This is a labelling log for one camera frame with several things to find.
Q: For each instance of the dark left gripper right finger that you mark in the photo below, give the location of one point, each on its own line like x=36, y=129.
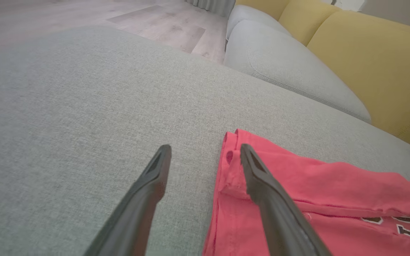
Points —
x=276, y=217

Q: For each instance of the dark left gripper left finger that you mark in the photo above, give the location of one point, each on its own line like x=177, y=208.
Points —
x=137, y=213

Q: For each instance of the red shirt with black lettering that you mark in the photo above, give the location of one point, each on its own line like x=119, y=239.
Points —
x=333, y=188

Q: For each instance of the wide grey sofa seat cushion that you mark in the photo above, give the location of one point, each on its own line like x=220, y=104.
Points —
x=290, y=64

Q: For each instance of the large yellow sofa back cushion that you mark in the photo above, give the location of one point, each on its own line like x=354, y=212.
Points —
x=379, y=67

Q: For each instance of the medium yellow sofa back cushion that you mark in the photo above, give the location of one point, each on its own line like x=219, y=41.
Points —
x=304, y=17

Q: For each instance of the small grey sofa seat cushion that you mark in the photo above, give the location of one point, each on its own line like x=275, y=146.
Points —
x=247, y=16

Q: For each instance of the small yellow sofa back cushion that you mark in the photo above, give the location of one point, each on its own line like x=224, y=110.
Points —
x=262, y=5

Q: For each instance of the grey pleated curtain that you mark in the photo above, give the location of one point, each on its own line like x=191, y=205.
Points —
x=212, y=5

